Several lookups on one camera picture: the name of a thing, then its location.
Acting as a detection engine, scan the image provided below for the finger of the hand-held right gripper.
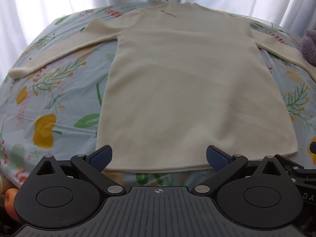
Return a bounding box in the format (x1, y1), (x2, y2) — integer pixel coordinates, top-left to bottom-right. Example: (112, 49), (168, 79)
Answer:
(275, 154), (316, 178)

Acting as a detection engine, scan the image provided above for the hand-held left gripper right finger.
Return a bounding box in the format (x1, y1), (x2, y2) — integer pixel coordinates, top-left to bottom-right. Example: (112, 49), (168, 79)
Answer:
(194, 145), (284, 195)

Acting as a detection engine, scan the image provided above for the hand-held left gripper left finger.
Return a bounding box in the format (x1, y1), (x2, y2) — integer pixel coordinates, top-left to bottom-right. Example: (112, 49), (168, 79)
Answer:
(34, 145), (127, 195)

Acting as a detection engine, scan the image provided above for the cream knit sweater dress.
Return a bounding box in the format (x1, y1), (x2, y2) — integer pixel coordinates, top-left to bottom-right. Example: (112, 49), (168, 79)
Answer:
(8, 0), (316, 172)

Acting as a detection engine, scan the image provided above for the floral printed bed sheet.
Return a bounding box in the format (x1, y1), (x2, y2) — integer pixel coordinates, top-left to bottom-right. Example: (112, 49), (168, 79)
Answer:
(0, 2), (316, 195)

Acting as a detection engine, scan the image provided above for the orange plush toy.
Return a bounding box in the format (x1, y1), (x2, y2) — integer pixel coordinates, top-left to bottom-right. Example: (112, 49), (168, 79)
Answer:
(0, 175), (21, 224)

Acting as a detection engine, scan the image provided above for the purple fuzzy cloth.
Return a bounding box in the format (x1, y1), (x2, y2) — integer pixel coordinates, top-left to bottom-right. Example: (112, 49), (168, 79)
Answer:
(301, 29), (316, 67)

